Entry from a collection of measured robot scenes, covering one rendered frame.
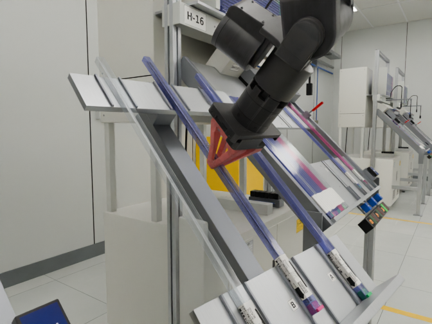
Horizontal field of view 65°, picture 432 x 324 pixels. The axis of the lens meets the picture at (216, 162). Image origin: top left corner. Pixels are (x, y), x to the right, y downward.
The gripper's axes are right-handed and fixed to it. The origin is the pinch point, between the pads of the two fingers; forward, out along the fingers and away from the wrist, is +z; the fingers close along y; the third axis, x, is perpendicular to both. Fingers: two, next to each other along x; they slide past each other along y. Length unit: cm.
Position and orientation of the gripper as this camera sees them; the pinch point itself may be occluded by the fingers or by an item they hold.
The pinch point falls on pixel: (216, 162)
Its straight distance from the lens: 52.9
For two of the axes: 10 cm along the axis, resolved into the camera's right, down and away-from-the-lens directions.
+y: -6.9, 0.8, -7.2
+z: -5.0, 6.6, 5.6
